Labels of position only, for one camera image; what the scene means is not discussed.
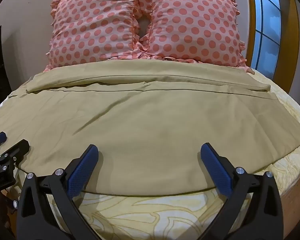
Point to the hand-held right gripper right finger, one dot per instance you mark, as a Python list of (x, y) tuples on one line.
[(216, 166)]

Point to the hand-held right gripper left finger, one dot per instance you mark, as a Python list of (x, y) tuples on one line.
[(82, 166)]

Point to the tan bed sheet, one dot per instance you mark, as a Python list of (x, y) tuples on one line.
[(150, 120)]

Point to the yellow patterned bed sheet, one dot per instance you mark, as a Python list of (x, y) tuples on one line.
[(145, 217)]

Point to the pink polka dot pillow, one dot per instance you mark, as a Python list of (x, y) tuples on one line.
[(190, 26), (95, 27)]

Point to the window with yellow frame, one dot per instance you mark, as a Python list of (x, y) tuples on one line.
[(265, 27)]

